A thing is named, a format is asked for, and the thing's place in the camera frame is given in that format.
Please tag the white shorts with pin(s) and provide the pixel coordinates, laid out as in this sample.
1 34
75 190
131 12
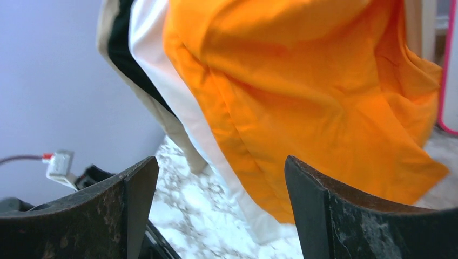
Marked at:
146 45

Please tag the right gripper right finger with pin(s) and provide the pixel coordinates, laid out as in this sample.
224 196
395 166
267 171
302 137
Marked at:
335 220

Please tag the beige shorts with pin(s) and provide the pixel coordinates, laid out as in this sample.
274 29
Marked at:
112 44

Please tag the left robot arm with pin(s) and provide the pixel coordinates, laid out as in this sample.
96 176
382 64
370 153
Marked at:
154 244

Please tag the orange shorts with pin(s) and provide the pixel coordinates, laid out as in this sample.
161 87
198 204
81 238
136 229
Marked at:
329 82

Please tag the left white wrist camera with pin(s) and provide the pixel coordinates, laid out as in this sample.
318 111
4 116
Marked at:
59 168

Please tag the pink framed whiteboard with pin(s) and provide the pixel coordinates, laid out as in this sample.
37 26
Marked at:
448 96

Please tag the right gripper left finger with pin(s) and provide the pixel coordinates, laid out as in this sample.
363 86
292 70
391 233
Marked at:
105 220

